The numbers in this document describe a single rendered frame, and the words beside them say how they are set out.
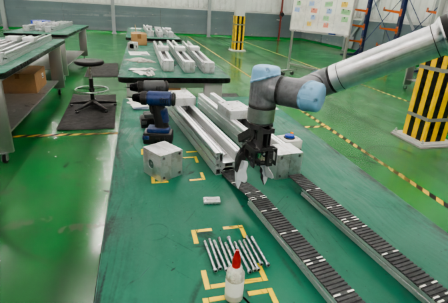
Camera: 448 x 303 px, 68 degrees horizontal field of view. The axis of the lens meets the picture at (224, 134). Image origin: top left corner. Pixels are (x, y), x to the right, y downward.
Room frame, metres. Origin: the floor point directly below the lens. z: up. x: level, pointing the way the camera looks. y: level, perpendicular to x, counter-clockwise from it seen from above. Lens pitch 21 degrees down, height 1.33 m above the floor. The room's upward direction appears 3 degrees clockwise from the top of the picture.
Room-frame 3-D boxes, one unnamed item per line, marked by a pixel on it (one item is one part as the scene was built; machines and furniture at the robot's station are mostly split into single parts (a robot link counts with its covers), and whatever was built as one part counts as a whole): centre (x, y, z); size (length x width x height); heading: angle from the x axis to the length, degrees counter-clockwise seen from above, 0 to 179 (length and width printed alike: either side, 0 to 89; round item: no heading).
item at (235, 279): (0.51, -0.04, 0.84); 0.04 x 0.04 x 0.12
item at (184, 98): (1.65, 0.23, 0.87); 0.16 x 0.11 x 0.07; 23
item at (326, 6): (6.85, -1.73, 0.97); 1.51 x 0.50 x 1.95; 35
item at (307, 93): (0.83, -0.19, 1.13); 0.11 x 0.11 x 0.08; 58
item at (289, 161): (1.09, -0.23, 0.83); 0.12 x 0.09 x 0.10; 113
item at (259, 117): (0.87, -0.10, 1.06); 0.08 x 0.08 x 0.05
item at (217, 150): (1.42, 0.13, 0.82); 0.80 x 0.10 x 0.09; 23
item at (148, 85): (1.49, 0.37, 0.89); 0.20 x 0.08 x 0.22; 108
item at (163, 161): (1.03, 0.20, 0.83); 0.11 x 0.10 x 0.10; 137
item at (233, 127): (1.49, -0.04, 0.82); 0.80 x 0.10 x 0.09; 23
